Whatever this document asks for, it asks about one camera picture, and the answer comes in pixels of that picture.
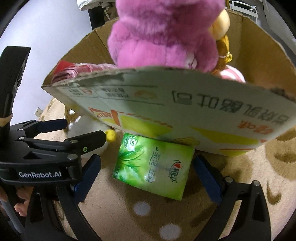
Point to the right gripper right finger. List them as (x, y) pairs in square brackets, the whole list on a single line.
[(252, 221)]

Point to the white utility cart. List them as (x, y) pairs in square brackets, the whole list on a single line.
[(247, 10)]

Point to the person's left hand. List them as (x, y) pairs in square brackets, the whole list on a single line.
[(24, 193)]

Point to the open cardboard box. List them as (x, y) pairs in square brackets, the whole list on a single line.
[(215, 115)]

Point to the green tissue pack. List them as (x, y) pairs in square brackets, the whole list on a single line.
[(154, 166)]

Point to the white fluffy pompom plush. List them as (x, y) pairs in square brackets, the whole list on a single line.
[(87, 124)]

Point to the pink swirl plush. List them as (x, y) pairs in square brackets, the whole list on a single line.
[(232, 73)]

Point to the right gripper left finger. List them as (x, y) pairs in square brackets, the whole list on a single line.
[(43, 222)]

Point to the white wall socket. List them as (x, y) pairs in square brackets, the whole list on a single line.
[(38, 112)]

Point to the yellow plush toy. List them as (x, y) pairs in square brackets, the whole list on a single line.
[(219, 30)]

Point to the pink plastic wrapped package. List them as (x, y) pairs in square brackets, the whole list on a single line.
[(67, 70)]

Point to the pink bear plush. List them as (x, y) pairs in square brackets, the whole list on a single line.
[(165, 33)]

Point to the white puffer jacket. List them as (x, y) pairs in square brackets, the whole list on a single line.
[(84, 5)]

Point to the beige patterned round rug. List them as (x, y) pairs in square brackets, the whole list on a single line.
[(117, 211)]

